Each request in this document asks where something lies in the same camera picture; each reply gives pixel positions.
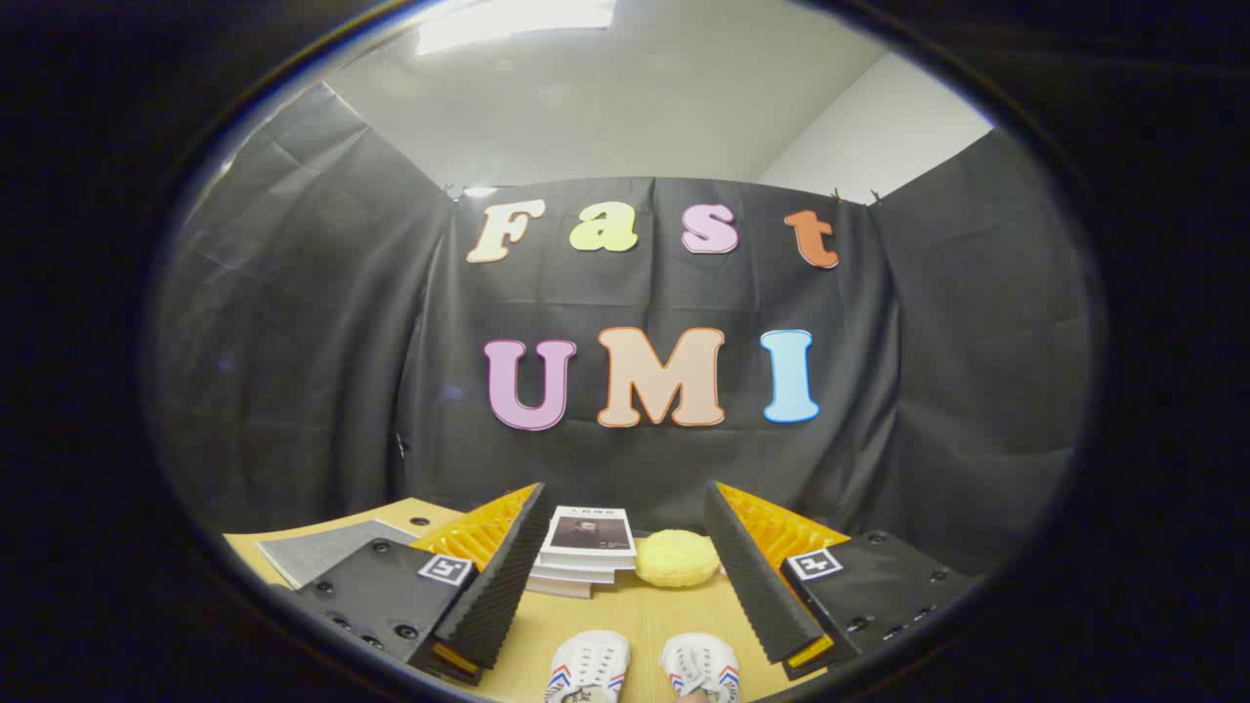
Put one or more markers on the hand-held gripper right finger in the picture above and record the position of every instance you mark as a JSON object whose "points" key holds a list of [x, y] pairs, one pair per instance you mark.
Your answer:
{"points": [[752, 586]]}

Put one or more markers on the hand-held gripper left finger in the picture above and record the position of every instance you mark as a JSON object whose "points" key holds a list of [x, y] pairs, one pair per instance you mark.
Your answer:
{"points": [[503, 586]]}

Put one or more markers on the white striped shoe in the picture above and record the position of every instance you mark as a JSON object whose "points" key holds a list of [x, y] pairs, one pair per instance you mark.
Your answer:
{"points": [[701, 664], [589, 664]]}

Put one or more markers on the grey fabric storage box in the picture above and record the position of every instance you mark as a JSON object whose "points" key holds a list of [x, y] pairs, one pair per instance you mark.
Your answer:
{"points": [[322, 552]]}

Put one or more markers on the thick pale-edged book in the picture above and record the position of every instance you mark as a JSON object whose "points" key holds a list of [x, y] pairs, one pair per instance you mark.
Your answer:
{"points": [[559, 588]]}

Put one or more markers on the plain white book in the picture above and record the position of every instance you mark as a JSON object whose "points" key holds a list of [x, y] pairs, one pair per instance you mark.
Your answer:
{"points": [[571, 574]]}

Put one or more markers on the round yellow plush cushion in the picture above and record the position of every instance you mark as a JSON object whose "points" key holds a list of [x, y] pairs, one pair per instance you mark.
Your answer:
{"points": [[677, 558]]}

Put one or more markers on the white portrait cover book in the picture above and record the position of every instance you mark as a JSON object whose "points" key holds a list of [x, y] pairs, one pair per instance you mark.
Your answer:
{"points": [[589, 540]]}

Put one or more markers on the black backdrop cloth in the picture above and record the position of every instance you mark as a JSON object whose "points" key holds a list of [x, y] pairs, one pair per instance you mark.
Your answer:
{"points": [[322, 391]]}

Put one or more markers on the ceiling light panel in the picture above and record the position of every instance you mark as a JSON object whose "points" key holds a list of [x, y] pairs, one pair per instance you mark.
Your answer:
{"points": [[513, 21]]}

